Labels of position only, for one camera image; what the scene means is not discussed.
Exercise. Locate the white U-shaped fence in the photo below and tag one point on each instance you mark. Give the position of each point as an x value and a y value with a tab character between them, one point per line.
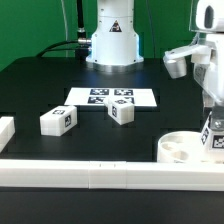
45	173

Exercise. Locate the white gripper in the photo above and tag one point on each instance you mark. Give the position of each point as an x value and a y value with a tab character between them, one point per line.
207	56

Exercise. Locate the black cable upright connector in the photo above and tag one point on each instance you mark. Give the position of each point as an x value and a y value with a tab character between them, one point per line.
81	33

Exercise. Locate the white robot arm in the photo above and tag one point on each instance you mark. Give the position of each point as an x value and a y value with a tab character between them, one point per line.
115	46

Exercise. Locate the white paper marker sheet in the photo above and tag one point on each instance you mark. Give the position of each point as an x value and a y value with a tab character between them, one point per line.
96	96

